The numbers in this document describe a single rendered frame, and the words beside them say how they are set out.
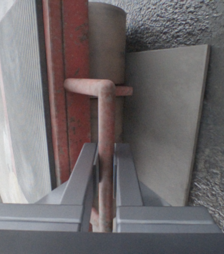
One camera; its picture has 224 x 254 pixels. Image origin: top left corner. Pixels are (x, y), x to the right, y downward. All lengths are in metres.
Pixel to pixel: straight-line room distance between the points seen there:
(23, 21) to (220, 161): 0.24
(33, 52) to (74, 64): 0.04
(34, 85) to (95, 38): 0.08
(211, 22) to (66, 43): 0.14
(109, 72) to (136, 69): 0.05
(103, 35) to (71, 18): 0.05
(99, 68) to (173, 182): 0.16
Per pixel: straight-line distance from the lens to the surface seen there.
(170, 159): 0.24
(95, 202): 0.27
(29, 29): 0.20
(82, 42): 0.18
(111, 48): 0.22
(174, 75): 0.22
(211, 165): 0.23
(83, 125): 0.19
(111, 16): 0.23
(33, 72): 0.19
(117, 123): 0.24
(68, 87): 0.16
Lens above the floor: 0.20
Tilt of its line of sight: 38 degrees down
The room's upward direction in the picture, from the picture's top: 102 degrees counter-clockwise
